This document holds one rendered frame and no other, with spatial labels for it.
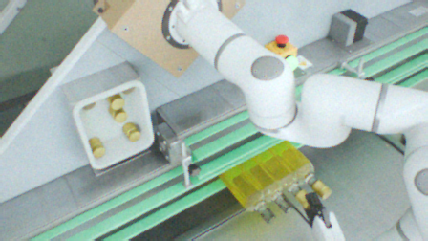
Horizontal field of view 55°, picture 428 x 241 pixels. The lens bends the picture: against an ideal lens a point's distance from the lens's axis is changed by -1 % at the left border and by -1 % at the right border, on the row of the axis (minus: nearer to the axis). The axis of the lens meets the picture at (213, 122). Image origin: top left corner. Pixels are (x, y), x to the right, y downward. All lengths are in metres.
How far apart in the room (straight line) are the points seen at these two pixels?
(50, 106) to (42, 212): 0.27
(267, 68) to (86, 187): 0.61
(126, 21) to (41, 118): 0.33
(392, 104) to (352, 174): 0.75
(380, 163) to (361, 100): 0.81
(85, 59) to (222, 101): 0.39
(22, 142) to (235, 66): 0.56
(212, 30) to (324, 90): 0.26
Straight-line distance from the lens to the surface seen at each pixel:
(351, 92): 0.71
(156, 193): 1.10
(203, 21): 0.85
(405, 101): 0.72
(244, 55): 0.77
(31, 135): 1.07
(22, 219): 1.14
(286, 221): 1.25
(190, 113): 1.13
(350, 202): 1.37
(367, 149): 1.53
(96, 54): 0.99
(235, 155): 1.14
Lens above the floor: 1.57
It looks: 38 degrees down
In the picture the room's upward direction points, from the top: 137 degrees clockwise
